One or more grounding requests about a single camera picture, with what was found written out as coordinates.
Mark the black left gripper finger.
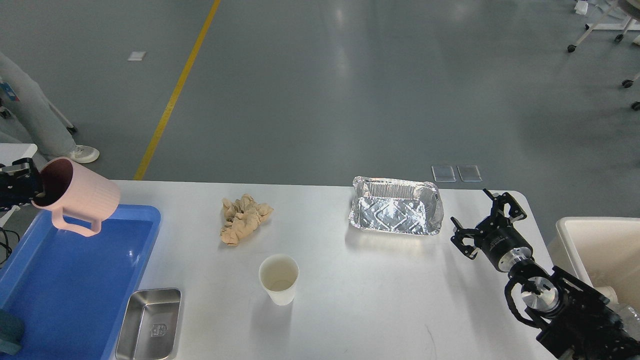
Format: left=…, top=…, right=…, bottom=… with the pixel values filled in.
left=0, top=158, right=45, bottom=210

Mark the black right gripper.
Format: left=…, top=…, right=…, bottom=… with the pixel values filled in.
left=450, top=188, right=533, bottom=273

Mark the pink mug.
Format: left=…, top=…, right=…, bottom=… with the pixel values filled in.
left=31, top=157, right=121, bottom=237

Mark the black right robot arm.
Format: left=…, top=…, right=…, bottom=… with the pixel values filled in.
left=450, top=189, right=640, bottom=360

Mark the white side table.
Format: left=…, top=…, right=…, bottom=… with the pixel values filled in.
left=0, top=143, right=38, bottom=167

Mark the right clear floor plate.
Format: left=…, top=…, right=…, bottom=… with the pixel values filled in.
left=456, top=164, right=483, bottom=182

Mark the clear floor plate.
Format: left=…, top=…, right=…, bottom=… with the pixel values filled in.
left=431, top=165, right=457, bottom=183
left=456, top=164, right=483, bottom=182

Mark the person in black top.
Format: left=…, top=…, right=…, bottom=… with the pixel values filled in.
left=0, top=54, right=100, bottom=164

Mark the left clear floor plate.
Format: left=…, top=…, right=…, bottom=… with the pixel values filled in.
left=431, top=165, right=457, bottom=183

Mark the aluminium foil container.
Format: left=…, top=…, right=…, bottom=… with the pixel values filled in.
left=349, top=176, right=444, bottom=236

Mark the beige plastic bin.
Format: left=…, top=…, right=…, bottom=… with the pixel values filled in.
left=546, top=217, right=640, bottom=339

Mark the blue plastic tray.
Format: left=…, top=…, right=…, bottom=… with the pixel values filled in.
left=0, top=204, right=162, bottom=360

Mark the teal sponge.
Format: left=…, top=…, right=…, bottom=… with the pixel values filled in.
left=0, top=309, right=25, bottom=355

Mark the small stainless steel tray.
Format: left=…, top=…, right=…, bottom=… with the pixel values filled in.
left=115, top=288, right=182, bottom=360

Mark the white paper cup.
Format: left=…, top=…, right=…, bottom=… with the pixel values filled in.
left=258, top=253, right=300, bottom=306

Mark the white wheeled furniture frame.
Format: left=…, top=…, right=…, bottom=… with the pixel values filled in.
left=567, top=0, right=640, bottom=54

